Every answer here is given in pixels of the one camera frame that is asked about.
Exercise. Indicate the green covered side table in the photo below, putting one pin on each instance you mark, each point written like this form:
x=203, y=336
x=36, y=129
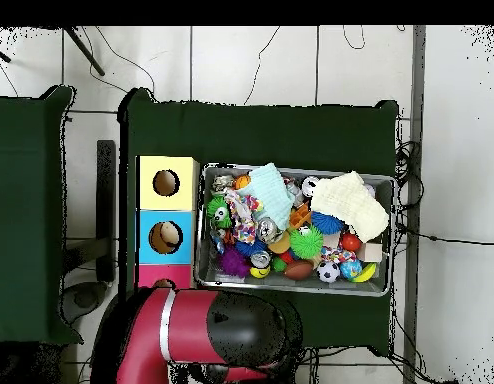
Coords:
x=27, y=200

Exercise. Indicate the light blue waffle cloth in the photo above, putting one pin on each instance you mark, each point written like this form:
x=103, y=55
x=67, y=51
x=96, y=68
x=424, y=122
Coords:
x=271, y=196

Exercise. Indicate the wooden box with three holes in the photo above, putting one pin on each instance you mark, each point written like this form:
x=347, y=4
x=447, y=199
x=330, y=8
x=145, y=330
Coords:
x=187, y=240

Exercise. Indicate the small green fuzzy eyed toy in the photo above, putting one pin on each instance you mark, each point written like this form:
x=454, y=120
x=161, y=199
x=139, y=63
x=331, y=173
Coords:
x=215, y=208

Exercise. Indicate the purple spiky ball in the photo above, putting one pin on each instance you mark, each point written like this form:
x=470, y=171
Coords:
x=233, y=263

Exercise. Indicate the blue globe print ball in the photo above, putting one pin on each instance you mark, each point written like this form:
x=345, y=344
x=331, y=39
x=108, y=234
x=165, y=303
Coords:
x=350, y=268

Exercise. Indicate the brown toy football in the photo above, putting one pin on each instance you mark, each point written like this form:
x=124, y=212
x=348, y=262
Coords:
x=299, y=270

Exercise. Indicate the silver drink can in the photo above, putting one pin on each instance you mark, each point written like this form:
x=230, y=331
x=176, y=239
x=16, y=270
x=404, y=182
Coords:
x=268, y=230

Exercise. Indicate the dark green table cloth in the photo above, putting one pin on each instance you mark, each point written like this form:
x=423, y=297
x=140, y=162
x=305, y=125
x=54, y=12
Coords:
x=271, y=136

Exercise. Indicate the long black tripod leg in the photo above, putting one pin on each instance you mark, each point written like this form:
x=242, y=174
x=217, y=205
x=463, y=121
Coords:
x=85, y=50

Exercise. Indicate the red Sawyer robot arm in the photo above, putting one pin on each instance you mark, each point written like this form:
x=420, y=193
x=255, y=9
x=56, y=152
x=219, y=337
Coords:
x=187, y=328

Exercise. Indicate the large green fuzzy eyed toy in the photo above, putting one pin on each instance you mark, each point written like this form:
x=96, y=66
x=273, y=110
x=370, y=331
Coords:
x=307, y=243

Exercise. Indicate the black and white soccer ball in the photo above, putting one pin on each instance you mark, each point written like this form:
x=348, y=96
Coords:
x=328, y=272

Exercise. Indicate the colourful heart print cloth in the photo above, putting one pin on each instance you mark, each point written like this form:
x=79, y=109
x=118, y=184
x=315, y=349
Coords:
x=245, y=228

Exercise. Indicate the grey oval floor object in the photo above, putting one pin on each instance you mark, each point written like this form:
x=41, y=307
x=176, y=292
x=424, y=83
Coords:
x=85, y=298

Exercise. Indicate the black flat panel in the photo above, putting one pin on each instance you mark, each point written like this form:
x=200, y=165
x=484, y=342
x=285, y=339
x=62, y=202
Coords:
x=106, y=200

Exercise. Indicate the cream waffle cloth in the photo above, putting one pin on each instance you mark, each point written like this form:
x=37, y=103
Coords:
x=351, y=204

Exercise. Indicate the short black tripod leg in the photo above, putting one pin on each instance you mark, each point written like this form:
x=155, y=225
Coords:
x=1, y=54

